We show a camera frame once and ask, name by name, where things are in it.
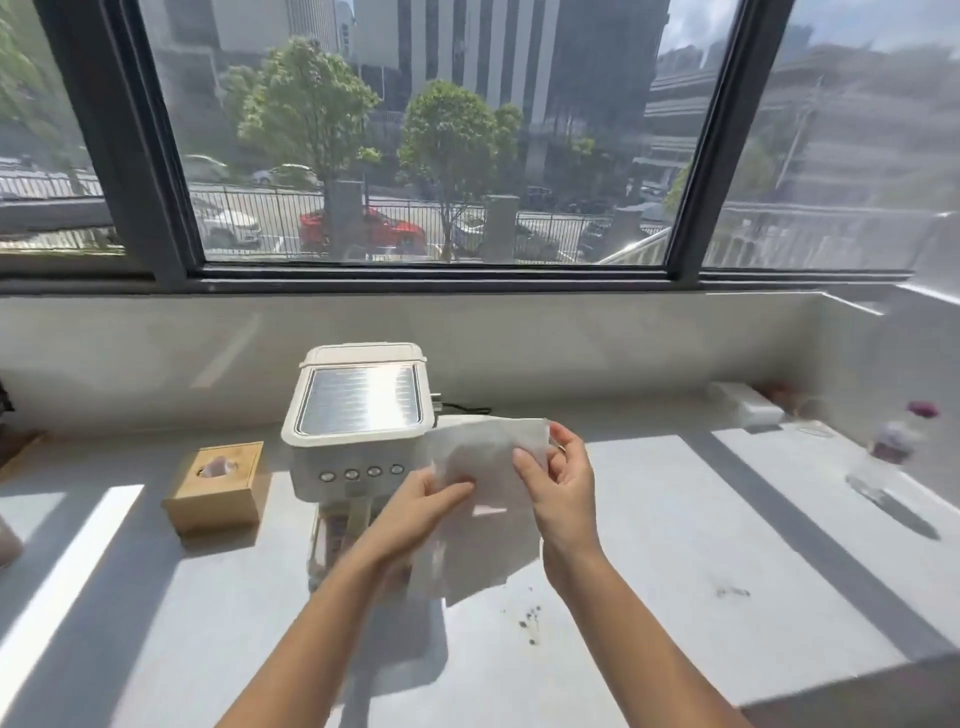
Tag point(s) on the large green tree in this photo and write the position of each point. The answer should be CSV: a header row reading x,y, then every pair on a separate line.
x,y
307,105

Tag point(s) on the red car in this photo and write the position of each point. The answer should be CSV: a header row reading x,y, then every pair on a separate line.
x,y
382,229

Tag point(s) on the black metal fence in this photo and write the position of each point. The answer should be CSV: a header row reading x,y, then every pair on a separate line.
x,y
540,225

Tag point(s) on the white power strip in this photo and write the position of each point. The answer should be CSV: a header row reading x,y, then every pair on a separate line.
x,y
746,405

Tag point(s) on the white coffee machine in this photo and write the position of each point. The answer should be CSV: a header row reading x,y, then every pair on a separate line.
x,y
352,397

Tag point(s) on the person's right forearm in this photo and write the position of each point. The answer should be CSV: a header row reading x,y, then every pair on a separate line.
x,y
637,652

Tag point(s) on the black window frame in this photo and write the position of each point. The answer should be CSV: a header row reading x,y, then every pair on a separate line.
x,y
420,279

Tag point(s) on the person's left hand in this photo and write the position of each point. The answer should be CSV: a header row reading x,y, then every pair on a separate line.
x,y
405,521

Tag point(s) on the person's left thumb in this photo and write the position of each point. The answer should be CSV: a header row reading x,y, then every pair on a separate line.
x,y
454,491

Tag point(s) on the person's left forearm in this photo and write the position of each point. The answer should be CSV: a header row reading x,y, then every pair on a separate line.
x,y
315,637

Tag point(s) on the wooden tissue box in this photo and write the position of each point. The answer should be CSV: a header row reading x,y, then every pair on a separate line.
x,y
214,499

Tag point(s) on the white car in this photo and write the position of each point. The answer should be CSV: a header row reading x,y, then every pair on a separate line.
x,y
225,225

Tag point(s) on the small green tree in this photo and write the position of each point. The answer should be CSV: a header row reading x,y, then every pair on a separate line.
x,y
450,142

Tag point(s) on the white paper tissue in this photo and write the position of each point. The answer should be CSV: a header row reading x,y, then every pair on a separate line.
x,y
480,461

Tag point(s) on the person's right hand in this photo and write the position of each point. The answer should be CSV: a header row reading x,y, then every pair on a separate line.
x,y
566,510

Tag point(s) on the clear bottle with purple cap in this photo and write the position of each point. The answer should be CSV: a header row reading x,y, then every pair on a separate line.
x,y
892,446

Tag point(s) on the person's right thumb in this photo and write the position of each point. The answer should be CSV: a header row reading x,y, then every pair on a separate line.
x,y
529,471

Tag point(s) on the pink tissue in box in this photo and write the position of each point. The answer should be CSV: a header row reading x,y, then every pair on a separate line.
x,y
217,467

